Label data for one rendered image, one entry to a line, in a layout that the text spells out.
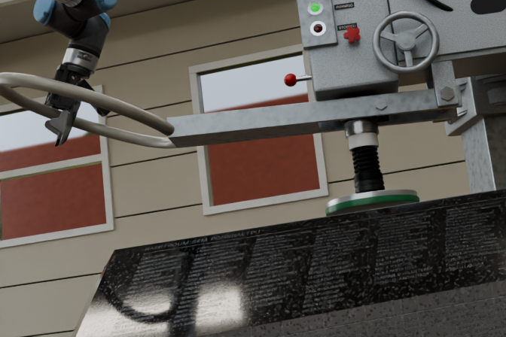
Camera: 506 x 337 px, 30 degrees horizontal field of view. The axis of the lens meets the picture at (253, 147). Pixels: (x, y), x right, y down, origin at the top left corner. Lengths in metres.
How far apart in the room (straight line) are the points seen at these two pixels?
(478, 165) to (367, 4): 0.80
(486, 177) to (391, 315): 1.11
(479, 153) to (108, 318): 1.30
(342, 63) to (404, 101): 0.17
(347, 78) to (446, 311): 0.66
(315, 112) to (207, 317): 0.59
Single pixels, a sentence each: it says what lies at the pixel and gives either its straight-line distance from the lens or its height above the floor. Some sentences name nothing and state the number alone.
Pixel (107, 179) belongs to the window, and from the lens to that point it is 9.17.
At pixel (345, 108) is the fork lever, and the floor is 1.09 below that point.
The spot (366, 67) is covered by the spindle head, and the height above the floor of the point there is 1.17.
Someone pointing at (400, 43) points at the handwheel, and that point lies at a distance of 2.14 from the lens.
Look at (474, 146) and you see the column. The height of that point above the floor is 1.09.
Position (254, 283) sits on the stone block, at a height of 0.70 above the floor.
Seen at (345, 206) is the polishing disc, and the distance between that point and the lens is 2.14.
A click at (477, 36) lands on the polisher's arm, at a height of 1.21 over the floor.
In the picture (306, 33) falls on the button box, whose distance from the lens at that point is 2.20.
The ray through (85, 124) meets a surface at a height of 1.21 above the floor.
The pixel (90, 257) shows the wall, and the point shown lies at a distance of 9.19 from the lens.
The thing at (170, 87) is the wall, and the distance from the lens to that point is 9.12.
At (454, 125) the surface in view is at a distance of 2.91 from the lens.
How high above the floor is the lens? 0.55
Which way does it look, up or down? 13 degrees up
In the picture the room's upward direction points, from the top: 7 degrees counter-clockwise
